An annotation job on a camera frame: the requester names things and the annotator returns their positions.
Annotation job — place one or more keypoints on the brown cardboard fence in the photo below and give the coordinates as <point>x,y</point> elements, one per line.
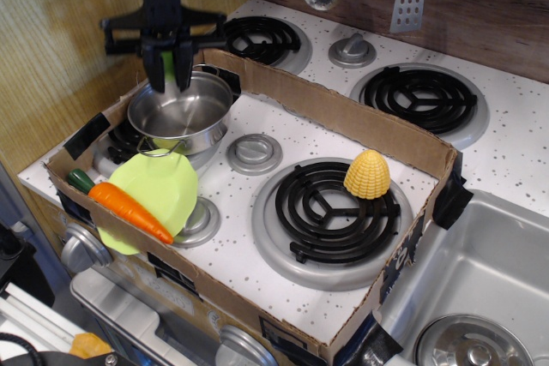
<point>226,281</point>

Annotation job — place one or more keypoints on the light green plastic plate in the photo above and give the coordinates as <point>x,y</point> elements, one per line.
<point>164,183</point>

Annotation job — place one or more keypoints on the silver oven knob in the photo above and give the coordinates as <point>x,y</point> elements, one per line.
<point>83,250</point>
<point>239,348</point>

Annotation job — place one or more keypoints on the front right black burner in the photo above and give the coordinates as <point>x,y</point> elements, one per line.
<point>313,232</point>

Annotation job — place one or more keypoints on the orange object at bottom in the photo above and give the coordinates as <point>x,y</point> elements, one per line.
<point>88,345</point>

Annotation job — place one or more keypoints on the left silver oven knob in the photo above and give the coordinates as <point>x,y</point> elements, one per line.
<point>83,250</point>

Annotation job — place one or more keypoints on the front left black burner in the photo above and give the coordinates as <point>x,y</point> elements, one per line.
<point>115,148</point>

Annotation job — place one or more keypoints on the silver sink drain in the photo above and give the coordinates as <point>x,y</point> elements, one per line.
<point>468,340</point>

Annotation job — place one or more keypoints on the right silver oven knob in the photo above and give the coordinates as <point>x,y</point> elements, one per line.
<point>239,348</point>

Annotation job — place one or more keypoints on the silver front stove knob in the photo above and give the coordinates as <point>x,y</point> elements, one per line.
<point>201,226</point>

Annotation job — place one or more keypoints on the yellow toy corn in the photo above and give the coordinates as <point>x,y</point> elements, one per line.
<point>368,176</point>

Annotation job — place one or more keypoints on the steel pan with handles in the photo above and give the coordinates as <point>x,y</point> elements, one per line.
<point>187,122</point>

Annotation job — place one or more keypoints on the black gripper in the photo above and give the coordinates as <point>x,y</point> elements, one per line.
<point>159,25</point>

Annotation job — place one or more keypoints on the black burner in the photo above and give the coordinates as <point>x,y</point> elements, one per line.
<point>313,232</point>
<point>115,148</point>
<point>270,41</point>
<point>436,99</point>

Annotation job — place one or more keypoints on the silver back stove knob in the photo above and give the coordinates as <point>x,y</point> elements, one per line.
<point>352,53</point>

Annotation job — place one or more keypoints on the orange toy carrot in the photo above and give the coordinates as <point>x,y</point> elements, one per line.
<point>119,202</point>

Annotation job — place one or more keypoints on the green toy broccoli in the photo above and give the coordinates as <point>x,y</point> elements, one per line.
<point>168,64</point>

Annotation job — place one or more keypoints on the hanging silver slotted spatula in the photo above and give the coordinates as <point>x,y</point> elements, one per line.
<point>407,16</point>

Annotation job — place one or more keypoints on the silver oven door handle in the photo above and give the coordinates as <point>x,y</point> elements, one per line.
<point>136,326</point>

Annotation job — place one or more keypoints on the steel sink basin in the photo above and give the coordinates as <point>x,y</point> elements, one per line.
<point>492,262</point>

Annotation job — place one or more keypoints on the back left black burner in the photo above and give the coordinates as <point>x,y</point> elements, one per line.
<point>270,41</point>

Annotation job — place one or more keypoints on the back right black burner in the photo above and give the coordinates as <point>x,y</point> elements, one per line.
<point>436,99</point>

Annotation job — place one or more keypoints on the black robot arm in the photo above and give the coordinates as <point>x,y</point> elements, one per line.
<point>166,35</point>

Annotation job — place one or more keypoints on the silver middle stove knob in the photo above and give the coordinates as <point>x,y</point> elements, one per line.
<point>254,154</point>

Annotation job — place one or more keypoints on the silver stove knob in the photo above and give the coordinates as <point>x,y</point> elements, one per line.
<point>201,226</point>
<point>352,53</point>
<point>254,154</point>

